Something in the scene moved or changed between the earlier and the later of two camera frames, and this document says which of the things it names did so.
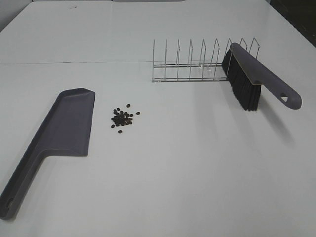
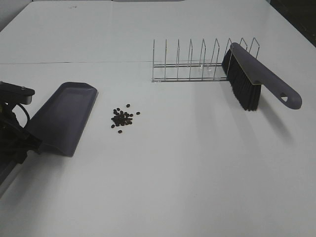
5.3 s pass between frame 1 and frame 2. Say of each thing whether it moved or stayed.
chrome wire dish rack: stayed
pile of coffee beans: stayed
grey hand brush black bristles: stayed
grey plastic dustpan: moved
